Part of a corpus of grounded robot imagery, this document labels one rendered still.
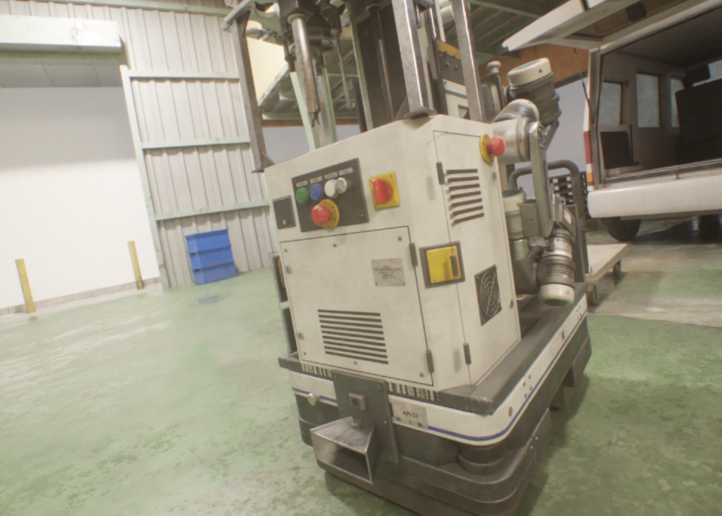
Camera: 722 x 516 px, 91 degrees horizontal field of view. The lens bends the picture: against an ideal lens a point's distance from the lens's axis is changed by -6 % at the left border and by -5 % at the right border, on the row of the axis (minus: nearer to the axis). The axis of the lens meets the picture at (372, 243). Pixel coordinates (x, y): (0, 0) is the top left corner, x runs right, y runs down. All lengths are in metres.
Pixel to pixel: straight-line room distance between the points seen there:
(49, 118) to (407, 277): 9.03
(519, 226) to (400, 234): 0.37
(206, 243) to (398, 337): 5.90
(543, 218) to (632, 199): 2.81
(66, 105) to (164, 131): 2.52
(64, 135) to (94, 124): 0.57
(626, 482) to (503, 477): 0.36
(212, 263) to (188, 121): 2.59
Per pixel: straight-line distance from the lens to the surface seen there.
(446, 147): 0.67
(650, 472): 1.11
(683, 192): 3.57
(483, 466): 0.79
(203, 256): 6.47
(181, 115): 7.61
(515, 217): 0.93
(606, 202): 3.81
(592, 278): 2.08
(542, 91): 1.24
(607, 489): 1.05
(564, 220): 1.05
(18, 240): 9.19
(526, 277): 0.99
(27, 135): 9.41
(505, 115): 0.96
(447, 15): 1.30
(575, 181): 2.02
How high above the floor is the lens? 0.65
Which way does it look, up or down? 5 degrees down
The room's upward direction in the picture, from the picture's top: 9 degrees counter-clockwise
